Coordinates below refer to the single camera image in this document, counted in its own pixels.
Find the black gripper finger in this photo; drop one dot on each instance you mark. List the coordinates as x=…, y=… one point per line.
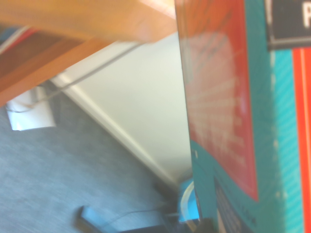
x=206, y=225

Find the turquoise paperback book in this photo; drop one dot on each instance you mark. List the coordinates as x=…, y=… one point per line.
x=243, y=121

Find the light blue cloth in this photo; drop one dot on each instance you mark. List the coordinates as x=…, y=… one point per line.
x=187, y=201

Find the white plastic box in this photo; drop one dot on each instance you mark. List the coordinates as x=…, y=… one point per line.
x=31, y=114

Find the oak wooden bookshelf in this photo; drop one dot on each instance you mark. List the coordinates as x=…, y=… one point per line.
x=73, y=29

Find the red spine book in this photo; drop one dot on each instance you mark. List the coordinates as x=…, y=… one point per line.
x=14, y=40

